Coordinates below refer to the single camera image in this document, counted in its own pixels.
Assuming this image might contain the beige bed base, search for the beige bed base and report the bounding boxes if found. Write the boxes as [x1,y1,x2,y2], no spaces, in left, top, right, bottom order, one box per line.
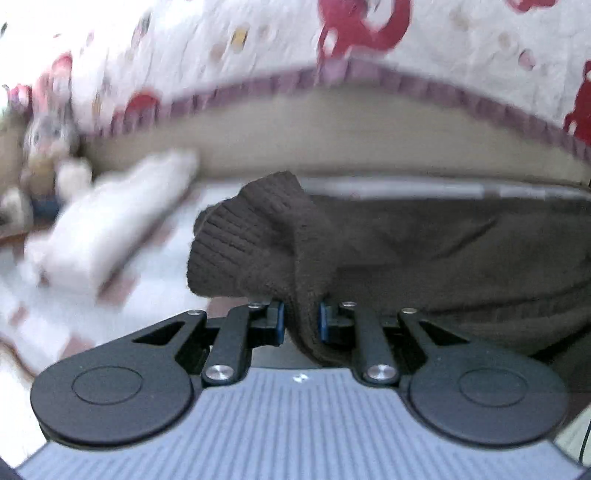
[83,85,591,190]

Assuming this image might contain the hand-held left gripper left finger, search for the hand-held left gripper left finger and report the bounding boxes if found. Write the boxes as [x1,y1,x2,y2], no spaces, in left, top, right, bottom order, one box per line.
[131,299,286,387]

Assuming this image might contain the grey plush rabbit toy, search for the grey plush rabbit toy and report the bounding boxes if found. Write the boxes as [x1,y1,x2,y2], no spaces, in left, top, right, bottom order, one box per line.
[0,111,93,227]

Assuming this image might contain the bear printed quilt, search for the bear printed quilt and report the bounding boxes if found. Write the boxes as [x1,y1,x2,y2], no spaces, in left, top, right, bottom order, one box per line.
[0,0,591,162]

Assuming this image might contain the brown knitted sweater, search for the brown knitted sweater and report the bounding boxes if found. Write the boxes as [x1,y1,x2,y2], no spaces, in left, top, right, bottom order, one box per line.
[186,171,591,370]

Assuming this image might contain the white folded garment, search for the white folded garment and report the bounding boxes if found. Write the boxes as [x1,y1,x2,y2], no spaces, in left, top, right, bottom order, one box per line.
[23,150,201,296]

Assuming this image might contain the checked printed mat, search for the checked printed mat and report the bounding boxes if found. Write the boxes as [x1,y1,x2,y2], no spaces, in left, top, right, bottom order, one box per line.
[0,175,591,467]

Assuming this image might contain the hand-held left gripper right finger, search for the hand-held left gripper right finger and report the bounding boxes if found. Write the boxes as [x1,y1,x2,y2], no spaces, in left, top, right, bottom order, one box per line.
[320,299,472,387]

